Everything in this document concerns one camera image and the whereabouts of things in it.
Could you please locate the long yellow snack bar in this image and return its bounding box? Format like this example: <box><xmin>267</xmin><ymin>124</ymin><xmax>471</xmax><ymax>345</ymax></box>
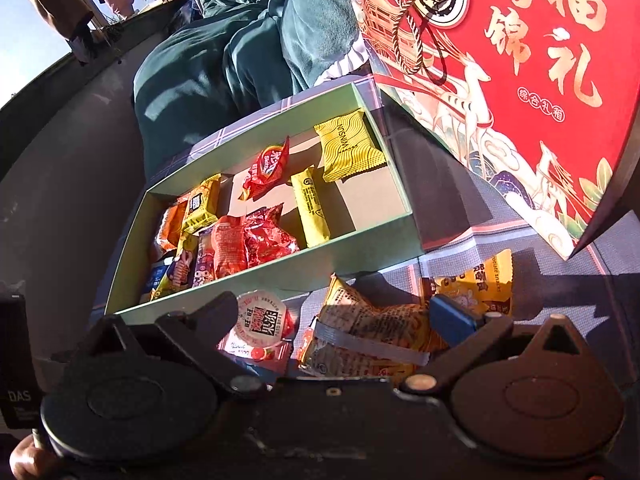
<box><xmin>290</xmin><ymin>165</ymin><xmax>333</xmax><ymax>249</ymax></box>

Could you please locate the plaid tablecloth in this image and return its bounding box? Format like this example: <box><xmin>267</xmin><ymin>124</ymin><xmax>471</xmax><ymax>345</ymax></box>
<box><xmin>145</xmin><ymin>74</ymin><xmax>640</xmax><ymax>363</ymax></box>

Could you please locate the orange patterned snack packet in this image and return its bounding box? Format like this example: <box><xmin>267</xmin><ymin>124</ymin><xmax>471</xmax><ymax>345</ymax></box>
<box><xmin>158</xmin><ymin>201</ymin><xmax>189</xmax><ymax>252</ymax></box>

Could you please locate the red gift box lid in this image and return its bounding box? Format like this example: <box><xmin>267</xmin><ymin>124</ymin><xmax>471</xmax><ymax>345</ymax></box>
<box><xmin>334</xmin><ymin>0</ymin><xmax>640</xmax><ymax>262</ymax></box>

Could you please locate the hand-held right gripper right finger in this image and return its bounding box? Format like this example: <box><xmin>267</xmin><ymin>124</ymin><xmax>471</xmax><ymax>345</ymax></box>
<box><xmin>397</xmin><ymin>292</ymin><xmax>597</xmax><ymax>397</ymax></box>

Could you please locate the purple snack packet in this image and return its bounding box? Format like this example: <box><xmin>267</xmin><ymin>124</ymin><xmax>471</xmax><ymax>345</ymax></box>
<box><xmin>192</xmin><ymin>226</ymin><xmax>217</xmax><ymax>287</ymax></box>

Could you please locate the teal fleece cloth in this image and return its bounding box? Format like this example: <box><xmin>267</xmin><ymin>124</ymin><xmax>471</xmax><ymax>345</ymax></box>
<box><xmin>132</xmin><ymin>0</ymin><xmax>372</xmax><ymax>182</ymax></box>

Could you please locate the blue and white packet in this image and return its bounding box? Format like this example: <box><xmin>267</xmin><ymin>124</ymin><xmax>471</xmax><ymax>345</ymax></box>
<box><xmin>144</xmin><ymin>259</ymin><xmax>169</xmax><ymax>302</ymax></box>

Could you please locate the yellow orange snack packet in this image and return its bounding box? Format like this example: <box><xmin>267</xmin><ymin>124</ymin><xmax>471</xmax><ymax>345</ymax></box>
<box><xmin>431</xmin><ymin>248</ymin><xmax>517</xmax><ymax>319</ymax></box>

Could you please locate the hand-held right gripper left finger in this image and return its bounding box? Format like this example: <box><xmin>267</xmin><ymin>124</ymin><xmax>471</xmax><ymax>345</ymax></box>
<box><xmin>75</xmin><ymin>290</ymin><xmax>269</xmax><ymax>401</ymax></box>

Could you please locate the person's left hand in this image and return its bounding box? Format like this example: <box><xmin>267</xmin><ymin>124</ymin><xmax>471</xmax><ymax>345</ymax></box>
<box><xmin>8</xmin><ymin>434</ymin><xmax>62</xmax><ymax>480</ymax></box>

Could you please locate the yellow figure toy packet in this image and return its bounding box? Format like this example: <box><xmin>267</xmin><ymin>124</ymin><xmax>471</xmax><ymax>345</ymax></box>
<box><xmin>150</xmin><ymin>232</ymin><xmax>199</xmax><ymax>302</ymax></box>

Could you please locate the brown hanging jacket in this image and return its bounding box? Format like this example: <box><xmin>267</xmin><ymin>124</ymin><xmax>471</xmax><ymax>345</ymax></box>
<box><xmin>14</xmin><ymin>0</ymin><xmax>157</xmax><ymax>64</ymax></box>

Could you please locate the yellow cracker packet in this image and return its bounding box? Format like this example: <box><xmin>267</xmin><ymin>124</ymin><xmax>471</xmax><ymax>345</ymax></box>
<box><xmin>180</xmin><ymin>173</ymin><xmax>223</xmax><ymax>237</ymax></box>

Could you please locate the small red candy packet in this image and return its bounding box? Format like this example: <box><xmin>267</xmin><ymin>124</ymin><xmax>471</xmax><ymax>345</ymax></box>
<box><xmin>239</xmin><ymin>135</ymin><xmax>292</xmax><ymax>202</ymax></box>

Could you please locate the orange white packet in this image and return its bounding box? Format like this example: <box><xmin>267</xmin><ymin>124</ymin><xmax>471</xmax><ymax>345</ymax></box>
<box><xmin>296</xmin><ymin>274</ymin><xmax>452</xmax><ymax>380</ymax></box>

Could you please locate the pink jelly cup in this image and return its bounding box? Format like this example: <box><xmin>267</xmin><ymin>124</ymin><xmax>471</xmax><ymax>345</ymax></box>
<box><xmin>216</xmin><ymin>289</ymin><xmax>297</xmax><ymax>377</ymax></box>

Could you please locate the yellow line-patterned packet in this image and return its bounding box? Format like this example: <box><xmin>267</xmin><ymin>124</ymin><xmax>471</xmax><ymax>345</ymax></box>
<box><xmin>313</xmin><ymin>108</ymin><xmax>389</xmax><ymax>184</ymax></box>

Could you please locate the orange sausage packet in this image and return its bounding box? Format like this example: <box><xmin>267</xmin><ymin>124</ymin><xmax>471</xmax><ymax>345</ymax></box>
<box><xmin>210</xmin><ymin>214</ymin><xmax>249</xmax><ymax>282</ymax></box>

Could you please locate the green cardboard box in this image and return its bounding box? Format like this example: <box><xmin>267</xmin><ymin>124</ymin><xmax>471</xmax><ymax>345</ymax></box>
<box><xmin>103</xmin><ymin>82</ymin><xmax>426</xmax><ymax>329</ymax></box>

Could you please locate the shiny red snack packet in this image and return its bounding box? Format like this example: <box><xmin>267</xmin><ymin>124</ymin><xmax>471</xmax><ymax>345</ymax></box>
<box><xmin>242</xmin><ymin>204</ymin><xmax>302</xmax><ymax>269</ymax></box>

